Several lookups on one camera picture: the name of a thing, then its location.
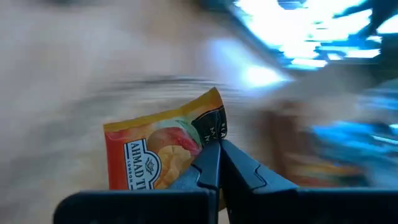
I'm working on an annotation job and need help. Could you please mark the orange Ahmad mango tea packet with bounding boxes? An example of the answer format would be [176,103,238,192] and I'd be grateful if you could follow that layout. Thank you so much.
[103,86,228,211]

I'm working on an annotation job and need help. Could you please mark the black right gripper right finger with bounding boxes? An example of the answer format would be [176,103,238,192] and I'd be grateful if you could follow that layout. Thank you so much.
[221,139,398,224]

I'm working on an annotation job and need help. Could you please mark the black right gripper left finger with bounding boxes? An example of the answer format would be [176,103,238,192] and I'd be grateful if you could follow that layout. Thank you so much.
[52,140,221,224]

